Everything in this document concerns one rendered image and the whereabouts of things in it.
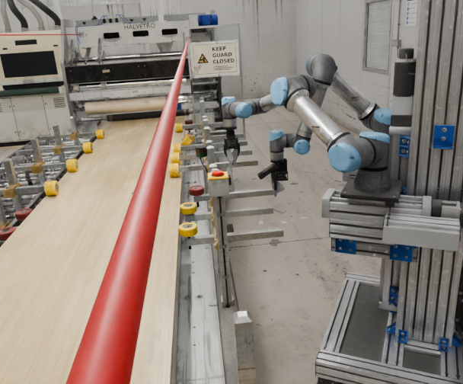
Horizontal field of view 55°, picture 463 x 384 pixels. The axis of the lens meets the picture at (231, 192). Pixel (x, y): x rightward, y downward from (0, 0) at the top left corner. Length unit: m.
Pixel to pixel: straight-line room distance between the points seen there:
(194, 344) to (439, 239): 0.97
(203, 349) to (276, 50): 9.74
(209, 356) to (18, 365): 0.63
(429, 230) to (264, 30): 9.46
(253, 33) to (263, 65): 0.76
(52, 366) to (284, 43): 10.21
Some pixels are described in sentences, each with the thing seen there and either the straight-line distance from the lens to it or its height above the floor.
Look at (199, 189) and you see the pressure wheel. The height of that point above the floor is 0.91.
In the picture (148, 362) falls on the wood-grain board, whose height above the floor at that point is 0.90.
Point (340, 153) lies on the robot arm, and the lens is 1.73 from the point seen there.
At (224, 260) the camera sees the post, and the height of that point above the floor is 0.90.
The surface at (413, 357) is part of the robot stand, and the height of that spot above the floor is 0.21.
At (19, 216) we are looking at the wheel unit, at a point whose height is 0.90.
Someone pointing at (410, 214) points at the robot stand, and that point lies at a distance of 1.90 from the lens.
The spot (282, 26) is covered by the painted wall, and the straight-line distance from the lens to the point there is 11.04.
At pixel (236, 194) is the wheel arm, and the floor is 0.85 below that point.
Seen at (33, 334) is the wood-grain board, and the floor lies 0.90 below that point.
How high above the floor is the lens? 1.68
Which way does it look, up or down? 20 degrees down
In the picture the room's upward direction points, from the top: 4 degrees counter-clockwise
